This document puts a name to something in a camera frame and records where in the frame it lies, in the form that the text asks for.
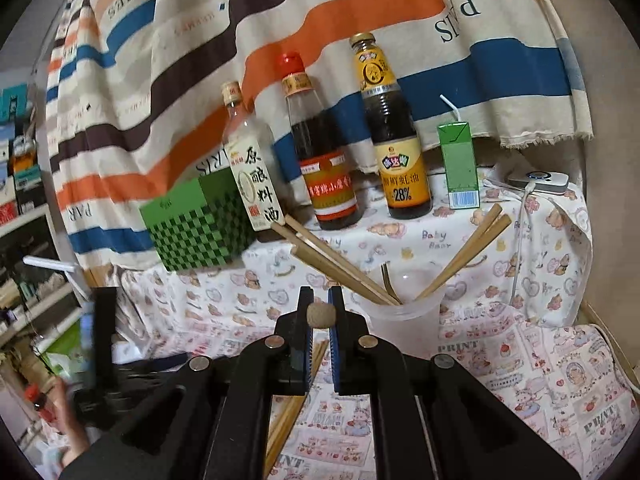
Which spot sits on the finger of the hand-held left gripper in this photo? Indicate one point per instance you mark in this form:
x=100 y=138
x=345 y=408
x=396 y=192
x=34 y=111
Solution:
x=105 y=330

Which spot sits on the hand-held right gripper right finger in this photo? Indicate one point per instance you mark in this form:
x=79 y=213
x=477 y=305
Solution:
x=336 y=360

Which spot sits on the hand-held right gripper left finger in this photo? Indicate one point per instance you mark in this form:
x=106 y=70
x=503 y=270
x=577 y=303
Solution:
x=306 y=360

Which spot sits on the long wooden chopstick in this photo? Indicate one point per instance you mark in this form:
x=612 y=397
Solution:
x=318 y=315
x=296 y=412
x=285 y=410

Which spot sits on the translucent plastic cup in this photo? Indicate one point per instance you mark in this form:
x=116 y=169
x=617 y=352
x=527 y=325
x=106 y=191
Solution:
x=400 y=330

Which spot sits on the bunch of wooden chopsticks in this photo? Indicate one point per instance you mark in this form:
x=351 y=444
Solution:
x=325 y=255

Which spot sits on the person's left forearm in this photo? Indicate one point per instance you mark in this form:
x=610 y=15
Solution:
x=75 y=430

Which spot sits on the green checkered box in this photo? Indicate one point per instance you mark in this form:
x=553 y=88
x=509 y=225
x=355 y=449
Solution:
x=200 y=225

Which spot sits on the red cap sauce bottle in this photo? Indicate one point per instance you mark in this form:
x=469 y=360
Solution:
x=325 y=180

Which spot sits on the strawberry print cloth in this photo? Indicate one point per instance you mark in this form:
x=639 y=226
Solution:
x=525 y=385

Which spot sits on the bear print cloth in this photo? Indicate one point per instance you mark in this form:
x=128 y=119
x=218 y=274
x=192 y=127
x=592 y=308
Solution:
x=500 y=260

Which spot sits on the clear cooking wine bottle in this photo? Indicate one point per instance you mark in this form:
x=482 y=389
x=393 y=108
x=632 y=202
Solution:
x=250 y=175

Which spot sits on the yellow label sauce bottle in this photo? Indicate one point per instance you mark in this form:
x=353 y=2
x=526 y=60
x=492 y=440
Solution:
x=400 y=170

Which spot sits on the green drink carton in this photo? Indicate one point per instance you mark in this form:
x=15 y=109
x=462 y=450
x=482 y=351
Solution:
x=460 y=170

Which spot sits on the white electronic device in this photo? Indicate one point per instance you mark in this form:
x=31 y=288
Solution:
x=537 y=181

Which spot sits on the striped fabric backdrop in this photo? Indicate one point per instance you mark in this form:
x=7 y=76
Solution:
x=350 y=10

